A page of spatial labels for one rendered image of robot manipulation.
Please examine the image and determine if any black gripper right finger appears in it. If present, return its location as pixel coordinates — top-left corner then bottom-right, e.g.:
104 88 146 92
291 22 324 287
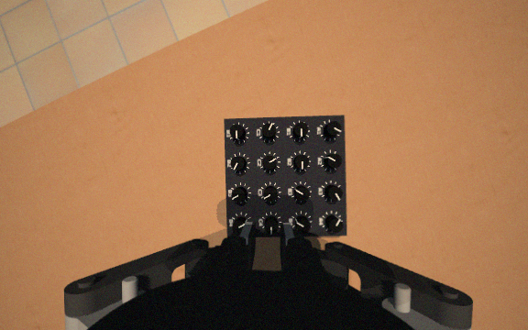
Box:
280 223 473 330

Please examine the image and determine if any black knob box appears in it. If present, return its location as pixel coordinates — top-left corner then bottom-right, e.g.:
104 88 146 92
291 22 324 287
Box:
224 115 347 237

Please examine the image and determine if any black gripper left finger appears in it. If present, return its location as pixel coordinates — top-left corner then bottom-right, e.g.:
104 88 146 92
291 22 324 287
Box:
64 222 256 330

